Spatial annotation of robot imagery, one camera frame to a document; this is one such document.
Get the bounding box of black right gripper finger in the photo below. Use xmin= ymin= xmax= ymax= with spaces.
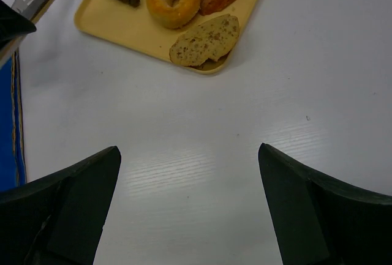
xmin=0 ymin=1 xmax=37 ymax=49

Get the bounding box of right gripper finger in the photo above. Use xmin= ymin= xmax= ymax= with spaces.
xmin=1 ymin=146 xmax=121 ymax=264
xmin=258 ymin=144 xmax=391 ymax=264

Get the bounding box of yellow tray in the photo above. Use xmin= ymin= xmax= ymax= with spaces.
xmin=74 ymin=0 xmax=258 ymax=62

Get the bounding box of seeded bread slice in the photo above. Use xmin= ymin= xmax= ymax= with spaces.
xmin=169 ymin=14 xmax=240 ymax=67

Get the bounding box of blue patterned placemat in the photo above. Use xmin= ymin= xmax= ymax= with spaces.
xmin=0 ymin=51 xmax=27 ymax=192

